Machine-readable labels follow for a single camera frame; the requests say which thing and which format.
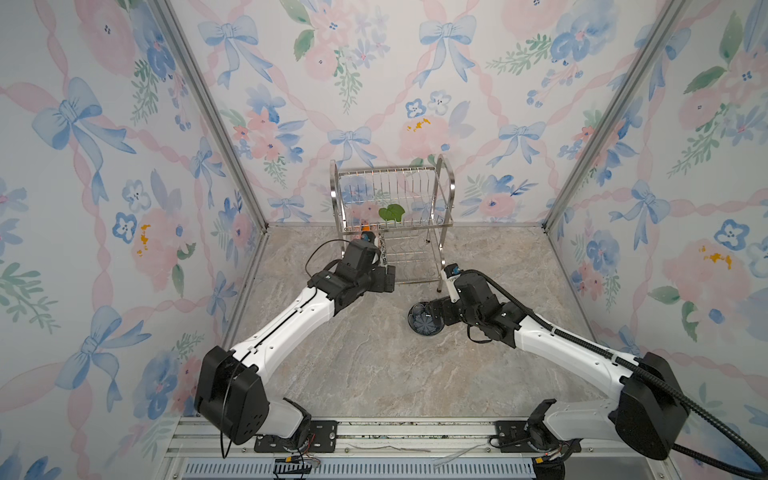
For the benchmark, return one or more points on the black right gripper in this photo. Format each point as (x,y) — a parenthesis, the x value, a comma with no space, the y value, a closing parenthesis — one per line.
(445,305)

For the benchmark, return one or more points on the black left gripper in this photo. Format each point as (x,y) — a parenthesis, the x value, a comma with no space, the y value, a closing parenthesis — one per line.
(383,285)

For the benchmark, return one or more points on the dark blue petal bowl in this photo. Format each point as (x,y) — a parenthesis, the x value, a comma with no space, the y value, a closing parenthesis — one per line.
(422,321)

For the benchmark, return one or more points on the steel wire dish rack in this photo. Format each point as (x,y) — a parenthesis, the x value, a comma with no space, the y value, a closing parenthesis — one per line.
(425,188)

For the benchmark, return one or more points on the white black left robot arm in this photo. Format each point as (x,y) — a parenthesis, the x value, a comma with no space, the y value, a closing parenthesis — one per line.
(231,390)

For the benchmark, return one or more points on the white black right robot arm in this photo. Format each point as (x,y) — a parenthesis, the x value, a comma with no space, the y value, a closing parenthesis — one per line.
(637,407)

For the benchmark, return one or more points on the green leaf rack ornament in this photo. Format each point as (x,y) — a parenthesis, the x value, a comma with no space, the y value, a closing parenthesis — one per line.
(393,213)

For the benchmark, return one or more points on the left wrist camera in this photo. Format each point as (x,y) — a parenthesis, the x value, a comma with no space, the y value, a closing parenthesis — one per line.
(372,238)

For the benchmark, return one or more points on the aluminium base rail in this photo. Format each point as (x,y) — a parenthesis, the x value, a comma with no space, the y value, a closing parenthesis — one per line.
(398,448)

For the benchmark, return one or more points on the aluminium corner post left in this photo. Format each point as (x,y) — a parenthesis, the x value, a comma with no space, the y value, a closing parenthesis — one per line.
(172,29)

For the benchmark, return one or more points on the aluminium corner post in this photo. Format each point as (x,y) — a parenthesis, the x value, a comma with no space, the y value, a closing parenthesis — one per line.
(172,29)
(660,32)

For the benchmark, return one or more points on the aluminium corner post right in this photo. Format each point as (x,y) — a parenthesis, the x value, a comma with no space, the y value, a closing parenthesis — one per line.
(660,32)

